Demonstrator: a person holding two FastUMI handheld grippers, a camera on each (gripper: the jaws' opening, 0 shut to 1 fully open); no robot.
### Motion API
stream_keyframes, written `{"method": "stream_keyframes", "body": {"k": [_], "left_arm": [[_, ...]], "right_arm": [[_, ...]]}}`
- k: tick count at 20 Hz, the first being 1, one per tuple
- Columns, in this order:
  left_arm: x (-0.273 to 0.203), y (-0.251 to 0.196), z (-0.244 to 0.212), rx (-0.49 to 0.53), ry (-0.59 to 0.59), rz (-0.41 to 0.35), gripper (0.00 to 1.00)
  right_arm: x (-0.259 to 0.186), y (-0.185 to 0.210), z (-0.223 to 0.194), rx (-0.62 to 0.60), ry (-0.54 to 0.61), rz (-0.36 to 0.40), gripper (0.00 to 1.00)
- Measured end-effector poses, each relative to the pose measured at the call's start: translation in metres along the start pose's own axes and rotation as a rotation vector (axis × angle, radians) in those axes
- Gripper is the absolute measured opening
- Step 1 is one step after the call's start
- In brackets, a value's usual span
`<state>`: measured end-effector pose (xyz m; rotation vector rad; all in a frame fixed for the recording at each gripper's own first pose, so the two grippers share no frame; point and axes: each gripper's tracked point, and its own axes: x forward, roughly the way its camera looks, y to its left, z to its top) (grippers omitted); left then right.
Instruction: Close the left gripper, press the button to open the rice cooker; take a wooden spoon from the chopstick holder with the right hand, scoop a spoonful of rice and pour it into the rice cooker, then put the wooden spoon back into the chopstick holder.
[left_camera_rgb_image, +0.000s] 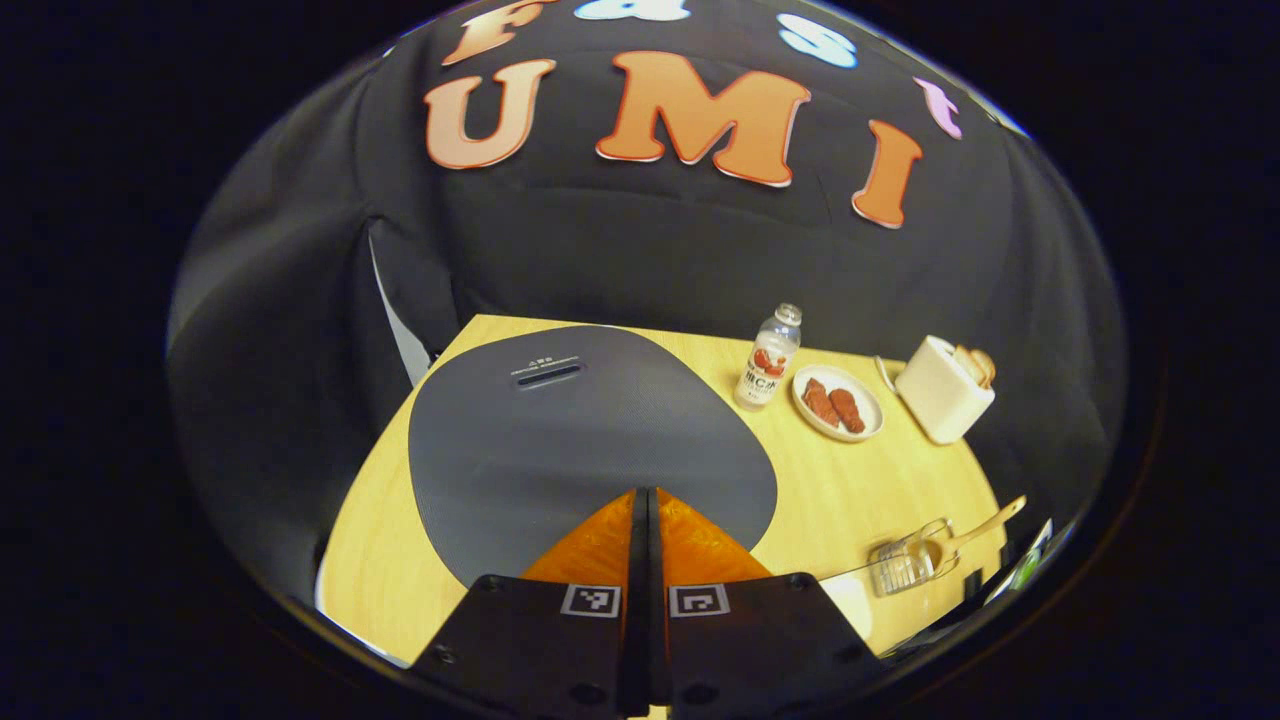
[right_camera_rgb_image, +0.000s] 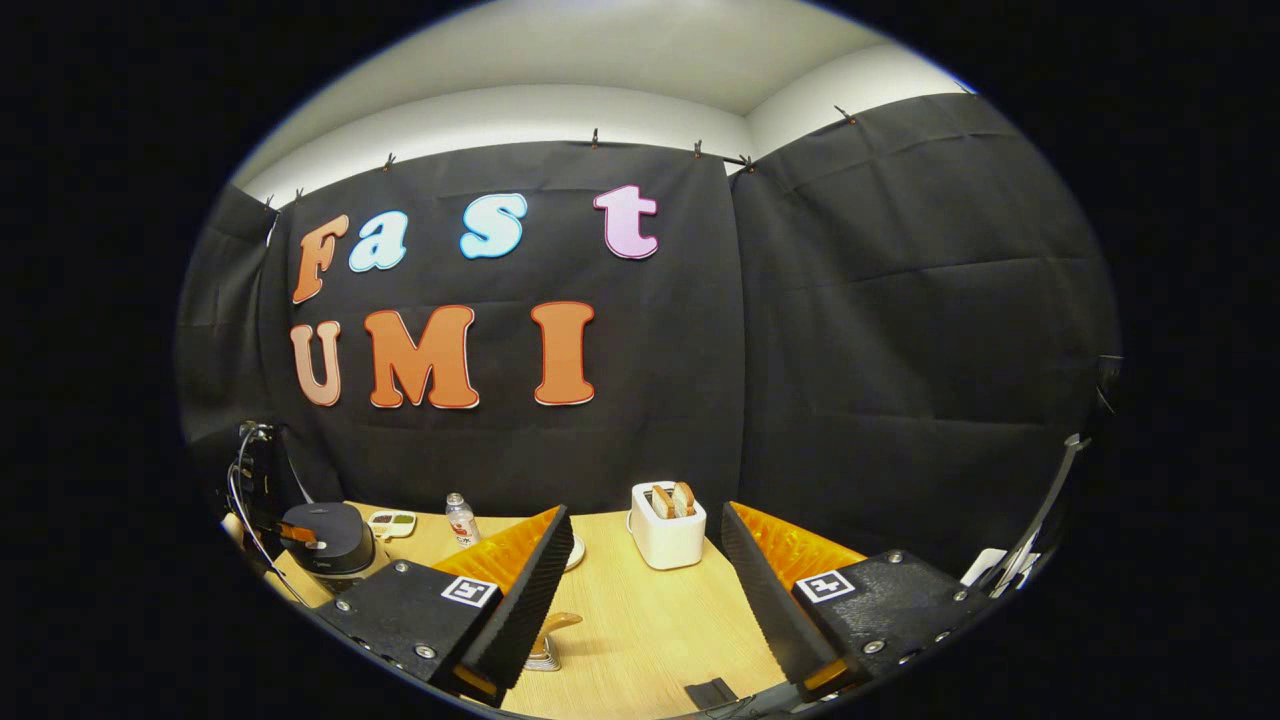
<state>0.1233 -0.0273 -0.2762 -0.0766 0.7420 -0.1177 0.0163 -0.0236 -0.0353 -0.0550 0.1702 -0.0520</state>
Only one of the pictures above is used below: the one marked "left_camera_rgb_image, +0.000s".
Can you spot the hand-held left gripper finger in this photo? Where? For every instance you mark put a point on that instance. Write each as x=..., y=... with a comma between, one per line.
x=636, y=600
x=658, y=600

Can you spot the grey rice cooker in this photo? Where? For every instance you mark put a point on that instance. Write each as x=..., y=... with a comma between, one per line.
x=560, y=450

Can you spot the wooden spoon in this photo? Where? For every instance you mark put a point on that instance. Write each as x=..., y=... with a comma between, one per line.
x=985, y=525

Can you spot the clear plastic drink bottle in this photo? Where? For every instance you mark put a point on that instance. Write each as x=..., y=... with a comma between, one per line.
x=765, y=370

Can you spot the brown meat piece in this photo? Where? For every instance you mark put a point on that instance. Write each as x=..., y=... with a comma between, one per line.
x=848, y=410
x=820, y=402

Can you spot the white round plate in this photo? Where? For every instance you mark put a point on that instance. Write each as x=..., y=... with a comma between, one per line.
x=870, y=425

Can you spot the white toaster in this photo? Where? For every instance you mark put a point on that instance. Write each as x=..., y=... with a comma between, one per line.
x=940, y=395

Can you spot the black backdrop cloth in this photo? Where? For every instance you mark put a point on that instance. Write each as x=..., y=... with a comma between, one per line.
x=640, y=250

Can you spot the dark grey table clamp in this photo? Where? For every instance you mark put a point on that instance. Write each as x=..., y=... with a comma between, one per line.
x=1008, y=568

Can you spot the toasted bread slice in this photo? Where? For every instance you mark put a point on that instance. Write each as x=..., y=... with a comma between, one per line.
x=987, y=366
x=967, y=365

